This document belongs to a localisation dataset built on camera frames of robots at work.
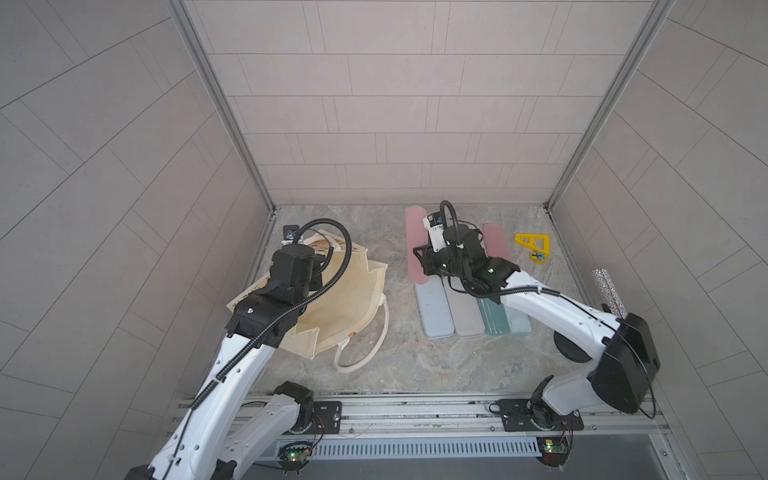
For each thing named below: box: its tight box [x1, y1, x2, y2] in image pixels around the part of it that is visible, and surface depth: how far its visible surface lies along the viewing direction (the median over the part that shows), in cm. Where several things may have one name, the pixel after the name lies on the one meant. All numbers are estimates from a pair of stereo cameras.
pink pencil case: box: [484, 223, 510, 261], surface depth 112 cm
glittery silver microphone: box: [591, 268, 628, 319], surface depth 72 cm
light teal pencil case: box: [476, 297, 510, 334], surface depth 86 cm
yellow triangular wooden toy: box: [514, 234, 551, 264], surface depth 107 cm
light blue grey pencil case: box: [415, 275, 455, 339], surface depth 88 cm
